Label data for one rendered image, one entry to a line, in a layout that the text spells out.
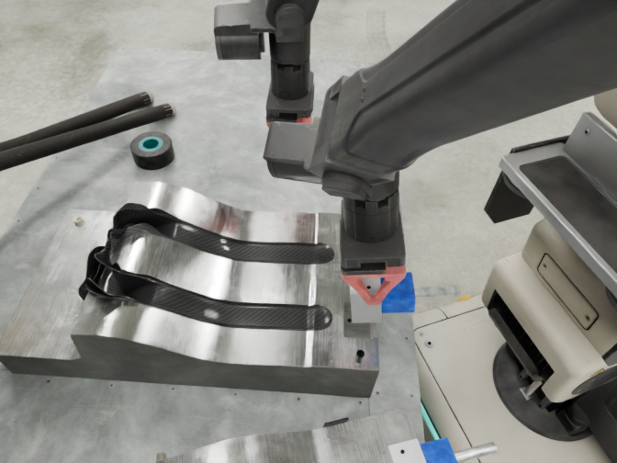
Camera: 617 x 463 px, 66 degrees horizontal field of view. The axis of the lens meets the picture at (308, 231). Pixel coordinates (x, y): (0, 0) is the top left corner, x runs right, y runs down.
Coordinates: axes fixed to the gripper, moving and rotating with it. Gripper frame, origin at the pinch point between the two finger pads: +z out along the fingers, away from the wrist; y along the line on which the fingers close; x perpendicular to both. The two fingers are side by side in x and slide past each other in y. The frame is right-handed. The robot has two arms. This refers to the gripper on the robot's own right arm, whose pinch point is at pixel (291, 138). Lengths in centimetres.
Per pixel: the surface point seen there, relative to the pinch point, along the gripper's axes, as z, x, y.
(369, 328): 9.2, 12.8, 29.0
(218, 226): 5.4, -10.1, 15.1
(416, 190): 97, 47, -88
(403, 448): 7.3, 15.9, 45.0
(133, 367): 10.0, -18.3, 36.2
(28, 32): 92, -175, -204
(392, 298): -1.9, 14.2, 31.0
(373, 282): -2.7, 11.9, 29.5
